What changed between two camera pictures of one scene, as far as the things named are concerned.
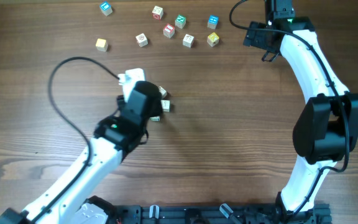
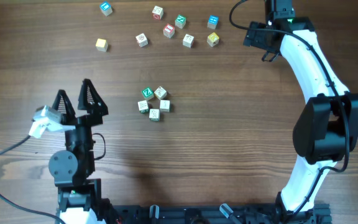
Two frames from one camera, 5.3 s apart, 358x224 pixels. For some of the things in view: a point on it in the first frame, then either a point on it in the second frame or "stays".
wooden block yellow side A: x=163 y=91 stays
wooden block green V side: x=155 y=119 stays
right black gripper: x=253 y=39 stays
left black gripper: x=157 y=108 to x=96 y=110
